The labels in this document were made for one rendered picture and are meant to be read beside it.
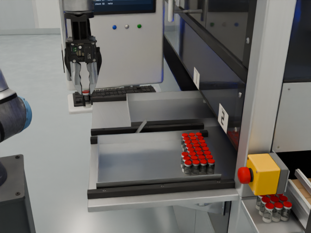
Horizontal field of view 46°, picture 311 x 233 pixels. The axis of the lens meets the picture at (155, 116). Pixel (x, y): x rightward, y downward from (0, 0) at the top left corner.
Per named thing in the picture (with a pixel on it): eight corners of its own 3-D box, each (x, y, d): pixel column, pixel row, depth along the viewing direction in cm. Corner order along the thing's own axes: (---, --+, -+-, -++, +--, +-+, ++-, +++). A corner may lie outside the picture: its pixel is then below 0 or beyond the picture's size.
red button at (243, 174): (250, 176, 89) (251, 162, 88) (256, 186, 86) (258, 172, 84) (234, 177, 89) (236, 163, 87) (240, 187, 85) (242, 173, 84)
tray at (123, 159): (198, 138, 125) (199, 129, 123) (220, 184, 102) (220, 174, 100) (98, 144, 121) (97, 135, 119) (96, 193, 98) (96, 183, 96)
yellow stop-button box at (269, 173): (271, 176, 92) (275, 151, 89) (283, 194, 86) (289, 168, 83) (242, 178, 91) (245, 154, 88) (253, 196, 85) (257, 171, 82)
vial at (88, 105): (91, 105, 100) (90, 90, 99) (91, 108, 98) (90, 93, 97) (83, 106, 100) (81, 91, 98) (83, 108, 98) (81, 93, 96)
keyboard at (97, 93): (152, 88, 185) (152, 83, 184) (159, 99, 173) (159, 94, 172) (72, 95, 177) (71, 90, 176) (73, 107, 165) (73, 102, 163)
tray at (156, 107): (206, 97, 157) (206, 89, 155) (223, 125, 134) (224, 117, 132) (126, 101, 152) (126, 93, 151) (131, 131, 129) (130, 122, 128)
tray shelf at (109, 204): (202, 96, 162) (202, 93, 161) (265, 198, 100) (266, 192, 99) (93, 101, 156) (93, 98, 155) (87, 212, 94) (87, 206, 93)
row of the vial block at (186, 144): (187, 144, 121) (187, 132, 119) (199, 176, 105) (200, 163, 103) (180, 145, 120) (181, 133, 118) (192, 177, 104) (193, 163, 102)
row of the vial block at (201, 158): (193, 144, 121) (194, 132, 119) (207, 176, 105) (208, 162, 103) (187, 144, 121) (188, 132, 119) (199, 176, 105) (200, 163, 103)
